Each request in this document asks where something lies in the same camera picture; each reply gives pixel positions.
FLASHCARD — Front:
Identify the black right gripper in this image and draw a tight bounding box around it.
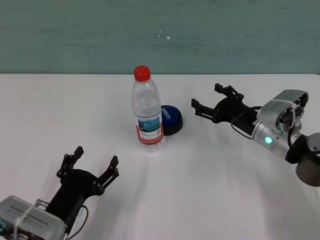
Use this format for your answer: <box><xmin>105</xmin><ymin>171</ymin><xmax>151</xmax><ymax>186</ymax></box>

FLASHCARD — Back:
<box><xmin>191</xmin><ymin>83</ymin><xmax>261</xmax><ymax>126</ymax></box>

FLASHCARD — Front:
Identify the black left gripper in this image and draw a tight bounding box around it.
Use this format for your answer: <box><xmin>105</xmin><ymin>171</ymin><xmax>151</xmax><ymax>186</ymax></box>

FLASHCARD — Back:
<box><xmin>46</xmin><ymin>146</ymin><xmax>120</xmax><ymax>226</ymax></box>

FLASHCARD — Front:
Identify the blue button with black base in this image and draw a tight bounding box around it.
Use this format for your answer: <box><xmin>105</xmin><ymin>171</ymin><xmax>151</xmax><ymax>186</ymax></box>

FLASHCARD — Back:
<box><xmin>160</xmin><ymin>104</ymin><xmax>184</xmax><ymax>136</ymax></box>

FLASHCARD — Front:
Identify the clear red-capped water bottle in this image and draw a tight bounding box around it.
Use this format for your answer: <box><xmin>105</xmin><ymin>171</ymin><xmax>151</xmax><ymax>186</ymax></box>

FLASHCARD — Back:
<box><xmin>131</xmin><ymin>65</ymin><xmax>165</xmax><ymax>153</ymax></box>

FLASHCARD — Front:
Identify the dark right gripper cable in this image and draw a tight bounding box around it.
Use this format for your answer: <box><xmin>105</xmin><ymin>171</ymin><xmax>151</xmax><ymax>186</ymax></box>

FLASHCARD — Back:
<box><xmin>231</xmin><ymin>106</ymin><xmax>262</xmax><ymax>140</ymax></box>

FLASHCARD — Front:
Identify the dark gripper cable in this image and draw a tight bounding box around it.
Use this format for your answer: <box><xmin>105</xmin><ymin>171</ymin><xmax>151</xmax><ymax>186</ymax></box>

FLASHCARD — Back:
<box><xmin>66</xmin><ymin>204</ymin><xmax>90</xmax><ymax>238</ymax></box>
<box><xmin>231</xmin><ymin>106</ymin><xmax>262</xmax><ymax>140</ymax></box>

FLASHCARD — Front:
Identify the dark left gripper cable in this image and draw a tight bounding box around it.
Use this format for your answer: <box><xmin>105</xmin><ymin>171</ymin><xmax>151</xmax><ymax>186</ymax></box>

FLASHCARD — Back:
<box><xmin>66</xmin><ymin>204</ymin><xmax>90</xmax><ymax>238</ymax></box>

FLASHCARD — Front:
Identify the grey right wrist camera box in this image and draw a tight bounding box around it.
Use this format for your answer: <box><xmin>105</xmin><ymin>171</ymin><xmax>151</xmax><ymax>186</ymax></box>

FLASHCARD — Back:
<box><xmin>258</xmin><ymin>89</ymin><xmax>310</xmax><ymax>137</ymax></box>

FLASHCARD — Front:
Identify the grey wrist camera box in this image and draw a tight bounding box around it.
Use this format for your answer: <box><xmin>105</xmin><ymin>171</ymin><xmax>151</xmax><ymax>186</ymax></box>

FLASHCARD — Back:
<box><xmin>258</xmin><ymin>89</ymin><xmax>310</xmax><ymax>137</ymax></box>
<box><xmin>0</xmin><ymin>196</ymin><xmax>67</xmax><ymax>240</ymax></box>

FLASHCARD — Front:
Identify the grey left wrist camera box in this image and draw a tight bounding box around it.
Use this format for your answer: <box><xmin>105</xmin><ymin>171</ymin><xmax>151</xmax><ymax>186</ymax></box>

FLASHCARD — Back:
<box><xmin>0</xmin><ymin>196</ymin><xmax>67</xmax><ymax>240</ymax></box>

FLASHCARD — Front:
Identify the white right camera zip tie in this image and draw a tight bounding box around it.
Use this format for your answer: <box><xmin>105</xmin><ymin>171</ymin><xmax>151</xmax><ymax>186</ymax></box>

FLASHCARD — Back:
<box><xmin>289</xmin><ymin>103</ymin><xmax>300</xmax><ymax>131</ymax></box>

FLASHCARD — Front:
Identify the white camera zip tie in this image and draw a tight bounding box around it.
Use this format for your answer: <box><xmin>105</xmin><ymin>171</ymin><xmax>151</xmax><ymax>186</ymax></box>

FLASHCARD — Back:
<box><xmin>289</xmin><ymin>103</ymin><xmax>300</xmax><ymax>131</ymax></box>
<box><xmin>13</xmin><ymin>199</ymin><xmax>45</xmax><ymax>240</ymax></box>

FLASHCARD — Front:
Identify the white left camera zip tie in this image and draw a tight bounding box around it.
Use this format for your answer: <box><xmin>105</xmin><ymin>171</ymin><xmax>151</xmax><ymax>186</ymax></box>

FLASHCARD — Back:
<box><xmin>13</xmin><ymin>199</ymin><xmax>45</xmax><ymax>240</ymax></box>

